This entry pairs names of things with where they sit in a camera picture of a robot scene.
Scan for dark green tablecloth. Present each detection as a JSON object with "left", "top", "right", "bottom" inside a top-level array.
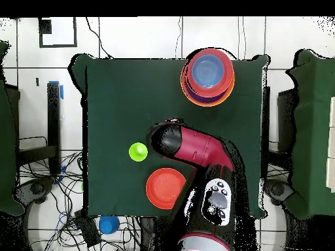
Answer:
[{"left": 68, "top": 53, "right": 270, "bottom": 219}]

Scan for black power adapter box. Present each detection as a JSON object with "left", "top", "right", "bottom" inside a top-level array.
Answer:
[{"left": 74, "top": 210, "right": 102, "bottom": 248}]

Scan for green covered side table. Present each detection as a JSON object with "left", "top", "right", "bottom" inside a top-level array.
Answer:
[
  {"left": 286, "top": 49, "right": 335, "bottom": 220},
  {"left": 0, "top": 40, "right": 26, "bottom": 216}
]

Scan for red plastic bowl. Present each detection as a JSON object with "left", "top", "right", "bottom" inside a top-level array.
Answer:
[
  {"left": 145, "top": 167, "right": 187, "bottom": 210},
  {"left": 186, "top": 48, "right": 234, "bottom": 98}
]

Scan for black metal stand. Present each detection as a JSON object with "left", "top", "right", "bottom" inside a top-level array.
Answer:
[{"left": 16, "top": 81, "right": 64, "bottom": 176}]

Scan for blue plastic cup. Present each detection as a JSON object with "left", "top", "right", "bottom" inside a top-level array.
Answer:
[{"left": 98, "top": 216, "right": 120, "bottom": 235}]

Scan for black office chair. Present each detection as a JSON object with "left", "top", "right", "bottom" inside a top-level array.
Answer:
[
  {"left": 264, "top": 178, "right": 294, "bottom": 206},
  {"left": 12, "top": 176, "right": 56, "bottom": 207}
]

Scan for cable tangle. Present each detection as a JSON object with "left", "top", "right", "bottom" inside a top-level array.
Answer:
[{"left": 12, "top": 151, "right": 147, "bottom": 251}]

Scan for green plastic cup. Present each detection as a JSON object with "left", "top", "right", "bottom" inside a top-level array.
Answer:
[{"left": 128, "top": 142, "right": 149, "bottom": 162}]

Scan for black floor cable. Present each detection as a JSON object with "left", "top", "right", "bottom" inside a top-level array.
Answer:
[{"left": 85, "top": 16, "right": 114, "bottom": 59}]

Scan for small blue plastic bowl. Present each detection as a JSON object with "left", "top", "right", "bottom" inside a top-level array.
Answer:
[{"left": 191, "top": 54, "right": 224, "bottom": 88}]

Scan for white boxes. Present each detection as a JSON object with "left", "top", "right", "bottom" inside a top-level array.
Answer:
[{"left": 325, "top": 96, "right": 335, "bottom": 193}]

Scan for purple plastic bowl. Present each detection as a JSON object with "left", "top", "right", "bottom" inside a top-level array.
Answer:
[{"left": 184, "top": 78, "right": 232, "bottom": 105}]

